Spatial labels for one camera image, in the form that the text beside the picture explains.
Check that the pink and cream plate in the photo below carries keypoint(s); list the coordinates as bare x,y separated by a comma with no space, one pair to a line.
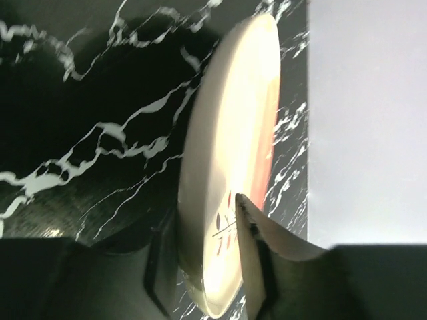
228,150

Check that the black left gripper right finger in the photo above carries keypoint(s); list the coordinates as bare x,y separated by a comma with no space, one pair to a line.
285,277

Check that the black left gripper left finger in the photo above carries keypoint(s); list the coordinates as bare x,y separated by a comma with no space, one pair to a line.
59,278

